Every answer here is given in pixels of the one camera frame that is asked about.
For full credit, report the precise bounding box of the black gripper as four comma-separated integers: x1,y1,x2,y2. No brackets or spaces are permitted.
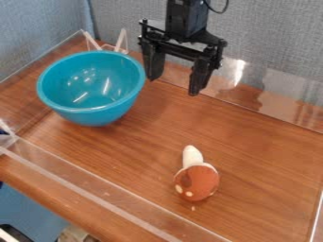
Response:
139,19,228,96

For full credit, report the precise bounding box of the brown toy mushroom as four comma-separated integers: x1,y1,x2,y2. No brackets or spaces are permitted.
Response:
174,145,220,202

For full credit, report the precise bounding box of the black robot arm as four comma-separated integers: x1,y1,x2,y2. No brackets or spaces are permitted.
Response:
139,0,228,95

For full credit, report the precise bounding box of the blue plastic bowl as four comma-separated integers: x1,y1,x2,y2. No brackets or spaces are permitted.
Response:
37,51,146,127

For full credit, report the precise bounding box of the clear acrylic barrier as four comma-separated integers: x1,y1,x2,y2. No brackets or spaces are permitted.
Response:
0,32,323,242

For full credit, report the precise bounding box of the clear acrylic corner bracket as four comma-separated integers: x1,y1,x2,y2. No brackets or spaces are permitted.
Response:
81,28,130,55

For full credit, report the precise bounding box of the black cable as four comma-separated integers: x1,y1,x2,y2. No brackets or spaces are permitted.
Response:
205,0,232,15

